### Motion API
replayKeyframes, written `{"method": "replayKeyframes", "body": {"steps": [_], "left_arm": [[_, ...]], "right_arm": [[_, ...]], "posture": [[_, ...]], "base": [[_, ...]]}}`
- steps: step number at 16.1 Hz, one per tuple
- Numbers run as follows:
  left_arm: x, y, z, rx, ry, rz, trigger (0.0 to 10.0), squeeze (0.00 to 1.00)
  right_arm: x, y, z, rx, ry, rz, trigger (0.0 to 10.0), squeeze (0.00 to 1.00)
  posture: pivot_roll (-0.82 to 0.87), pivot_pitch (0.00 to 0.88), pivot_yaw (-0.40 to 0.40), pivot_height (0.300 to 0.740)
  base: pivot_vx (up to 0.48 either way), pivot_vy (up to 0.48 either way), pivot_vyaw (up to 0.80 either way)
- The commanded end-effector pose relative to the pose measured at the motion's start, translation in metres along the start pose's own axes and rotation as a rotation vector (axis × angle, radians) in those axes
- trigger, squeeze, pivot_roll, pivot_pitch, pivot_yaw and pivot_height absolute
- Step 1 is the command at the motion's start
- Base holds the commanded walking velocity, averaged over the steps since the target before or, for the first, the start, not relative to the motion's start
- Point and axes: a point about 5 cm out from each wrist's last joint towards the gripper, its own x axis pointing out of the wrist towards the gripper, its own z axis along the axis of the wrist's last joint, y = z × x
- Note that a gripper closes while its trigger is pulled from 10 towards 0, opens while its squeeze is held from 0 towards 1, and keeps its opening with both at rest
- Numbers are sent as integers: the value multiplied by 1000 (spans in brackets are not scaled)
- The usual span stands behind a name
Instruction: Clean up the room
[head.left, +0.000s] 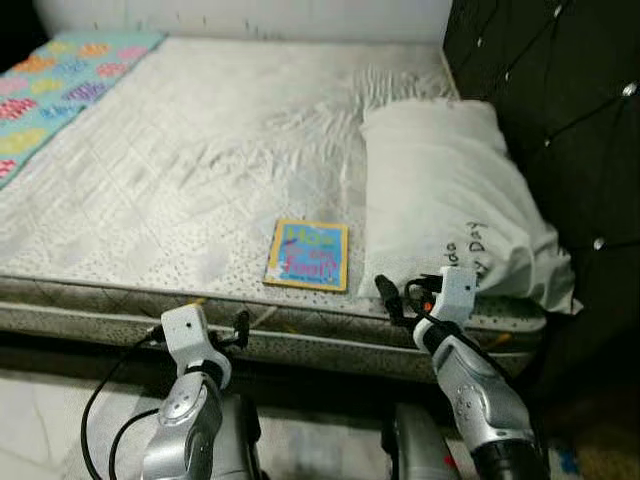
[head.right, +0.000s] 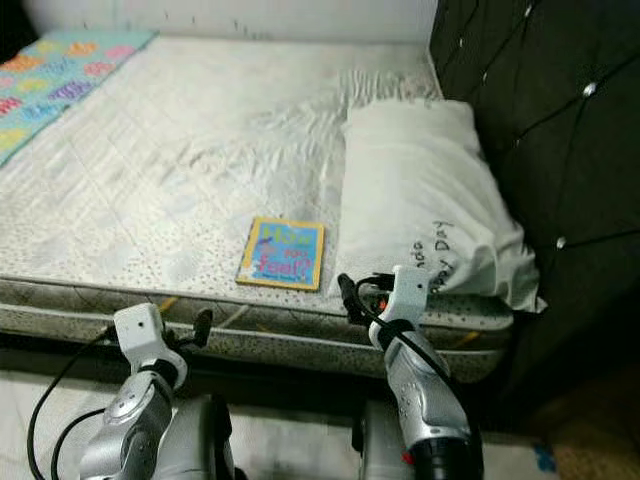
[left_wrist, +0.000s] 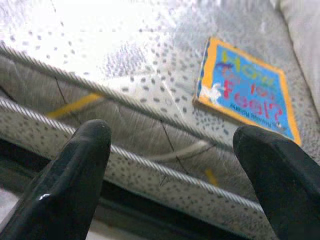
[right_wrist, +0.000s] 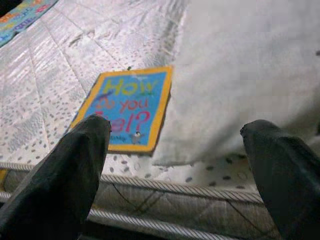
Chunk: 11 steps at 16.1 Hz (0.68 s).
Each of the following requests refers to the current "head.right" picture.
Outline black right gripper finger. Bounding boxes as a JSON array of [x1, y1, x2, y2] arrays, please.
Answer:
[[337, 272, 365, 323]]

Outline yellow blue children's book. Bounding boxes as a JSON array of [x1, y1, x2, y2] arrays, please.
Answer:
[[236, 216, 327, 292]]

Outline teal blanket with colourful hearts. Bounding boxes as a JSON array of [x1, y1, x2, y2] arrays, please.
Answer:
[[0, 28, 159, 167]]

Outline grey left robot leg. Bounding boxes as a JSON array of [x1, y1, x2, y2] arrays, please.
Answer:
[[158, 395, 243, 480]]

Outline grey robot leg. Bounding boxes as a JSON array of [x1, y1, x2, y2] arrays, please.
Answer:
[[354, 400, 413, 480], [158, 395, 243, 480]]

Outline grey right robot leg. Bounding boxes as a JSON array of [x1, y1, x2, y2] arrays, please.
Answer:
[[354, 400, 413, 480]]

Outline grey patterned quilted mattress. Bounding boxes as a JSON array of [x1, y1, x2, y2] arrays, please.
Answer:
[[0, 35, 551, 386]]

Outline dark tufted headboard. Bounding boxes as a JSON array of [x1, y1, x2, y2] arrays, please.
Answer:
[[428, 0, 640, 426]]

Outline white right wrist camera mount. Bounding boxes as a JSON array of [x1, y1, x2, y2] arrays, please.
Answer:
[[390, 264, 440, 324]]

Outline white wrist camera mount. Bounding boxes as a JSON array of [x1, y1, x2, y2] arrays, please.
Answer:
[[390, 264, 440, 324], [112, 303, 190, 393]]

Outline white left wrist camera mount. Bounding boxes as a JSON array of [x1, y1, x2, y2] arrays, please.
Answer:
[[112, 303, 190, 393]]

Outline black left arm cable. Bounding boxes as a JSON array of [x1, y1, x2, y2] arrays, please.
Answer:
[[27, 328, 119, 480], [50, 408, 107, 480]]

